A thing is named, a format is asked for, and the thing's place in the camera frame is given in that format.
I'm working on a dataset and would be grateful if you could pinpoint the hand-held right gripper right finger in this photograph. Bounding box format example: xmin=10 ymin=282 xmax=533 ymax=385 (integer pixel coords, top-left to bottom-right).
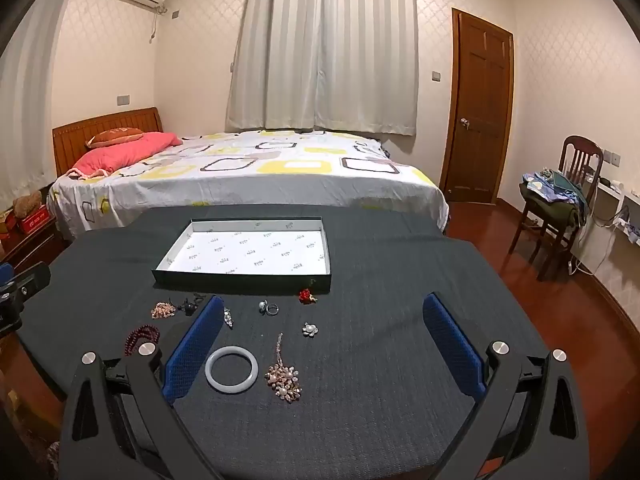
xmin=422 ymin=292 xmax=591 ymax=480

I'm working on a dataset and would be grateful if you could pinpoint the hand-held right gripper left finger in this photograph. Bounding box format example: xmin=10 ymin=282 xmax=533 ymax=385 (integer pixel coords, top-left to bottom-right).
xmin=59 ymin=294 xmax=226 ymax=480

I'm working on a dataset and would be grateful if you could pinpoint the white jade bangle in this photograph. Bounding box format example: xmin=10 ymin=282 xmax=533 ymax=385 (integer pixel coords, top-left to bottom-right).
xmin=204 ymin=346 xmax=259 ymax=395

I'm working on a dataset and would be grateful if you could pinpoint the black knotted cord pendant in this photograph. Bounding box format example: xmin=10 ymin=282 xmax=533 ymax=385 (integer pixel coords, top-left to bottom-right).
xmin=170 ymin=294 xmax=211 ymax=317

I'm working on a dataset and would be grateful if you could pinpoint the dark red bead bracelet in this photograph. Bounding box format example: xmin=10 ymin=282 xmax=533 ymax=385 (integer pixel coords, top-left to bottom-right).
xmin=124 ymin=324 xmax=162 ymax=356

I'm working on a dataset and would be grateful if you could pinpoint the gold pearl cluster brooch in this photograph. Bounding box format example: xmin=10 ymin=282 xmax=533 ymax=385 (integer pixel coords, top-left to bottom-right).
xmin=264 ymin=332 xmax=302 ymax=403

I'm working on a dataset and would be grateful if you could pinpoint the green box with white lining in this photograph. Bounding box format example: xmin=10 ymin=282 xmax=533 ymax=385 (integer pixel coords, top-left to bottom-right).
xmin=151 ymin=217 xmax=332 ymax=296

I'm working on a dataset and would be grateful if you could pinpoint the wooden nightstand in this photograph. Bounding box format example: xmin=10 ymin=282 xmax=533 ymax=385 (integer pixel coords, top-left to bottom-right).
xmin=0 ymin=215 xmax=68 ymax=271

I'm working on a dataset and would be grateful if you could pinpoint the red gift box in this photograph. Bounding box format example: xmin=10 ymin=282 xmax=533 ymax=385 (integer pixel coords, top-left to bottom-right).
xmin=17 ymin=207 xmax=53 ymax=234

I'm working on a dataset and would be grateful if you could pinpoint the brown stuffed toy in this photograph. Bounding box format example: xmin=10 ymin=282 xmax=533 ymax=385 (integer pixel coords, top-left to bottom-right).
xmin=12 ymin=191 xmax=43 ymax=218

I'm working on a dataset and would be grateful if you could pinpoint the dark grey tablecloth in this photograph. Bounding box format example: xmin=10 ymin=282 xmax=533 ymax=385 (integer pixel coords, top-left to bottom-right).
xmin=15 ymin=203 xmax=551 ymax=480

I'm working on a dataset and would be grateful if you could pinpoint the pink pillow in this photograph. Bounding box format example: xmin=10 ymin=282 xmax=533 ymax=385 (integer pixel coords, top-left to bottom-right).
xmin=67 ymin=131 xmax=182 ymax=179

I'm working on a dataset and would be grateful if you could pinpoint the brown embroidered pillow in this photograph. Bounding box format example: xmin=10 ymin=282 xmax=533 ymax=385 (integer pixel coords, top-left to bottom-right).
xmin=85 ymin=127 xmax=146 ymax=149

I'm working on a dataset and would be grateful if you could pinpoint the wooden headboard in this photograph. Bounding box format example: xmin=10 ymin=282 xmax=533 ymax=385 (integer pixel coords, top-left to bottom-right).
xmin=52 ymin=107 xmax=163 ymax=178

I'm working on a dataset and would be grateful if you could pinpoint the pile of clothes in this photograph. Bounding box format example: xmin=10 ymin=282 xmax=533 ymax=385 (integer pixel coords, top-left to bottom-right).
xmin=518 ymin=169 xmax=591 ymax=231

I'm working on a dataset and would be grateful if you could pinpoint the bed with patterned sheet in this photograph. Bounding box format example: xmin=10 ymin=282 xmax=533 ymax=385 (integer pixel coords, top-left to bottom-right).
xmin=47 ymin=130 xmax=449 ymax=241

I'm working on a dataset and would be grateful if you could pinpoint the white desk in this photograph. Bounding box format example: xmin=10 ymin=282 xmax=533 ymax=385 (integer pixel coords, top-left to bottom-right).
xmin=570 ymin=175 xmax=640 ymax=281

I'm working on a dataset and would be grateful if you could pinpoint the wooden chair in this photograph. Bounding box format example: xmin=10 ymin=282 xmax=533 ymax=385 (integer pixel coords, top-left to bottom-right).
xmin=509 ymin=135 xmax=604 ymax=281

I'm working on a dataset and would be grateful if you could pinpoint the wooden door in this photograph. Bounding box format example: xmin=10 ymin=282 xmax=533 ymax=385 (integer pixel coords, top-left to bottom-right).
xmin=440 ymin=7 xmax=516 ymax=204

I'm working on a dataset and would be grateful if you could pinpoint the white curtain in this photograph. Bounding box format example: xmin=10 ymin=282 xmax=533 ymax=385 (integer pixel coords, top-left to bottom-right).
xmin=226 ymin=0 xmax=418 ymax=136

